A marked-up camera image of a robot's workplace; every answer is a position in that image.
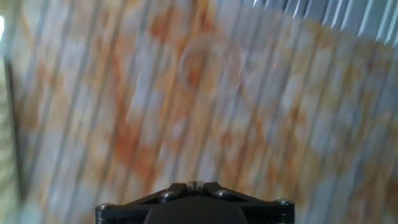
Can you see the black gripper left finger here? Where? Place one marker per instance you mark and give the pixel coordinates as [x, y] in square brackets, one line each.
[124, 213]

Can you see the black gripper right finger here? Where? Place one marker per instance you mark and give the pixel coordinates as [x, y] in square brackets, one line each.
[270, 213]

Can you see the clear glass beaker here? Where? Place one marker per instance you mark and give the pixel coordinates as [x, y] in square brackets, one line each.
[211, 65]

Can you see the orange marble pattern mat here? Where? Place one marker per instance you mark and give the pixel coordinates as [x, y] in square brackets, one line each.
[186, 109]

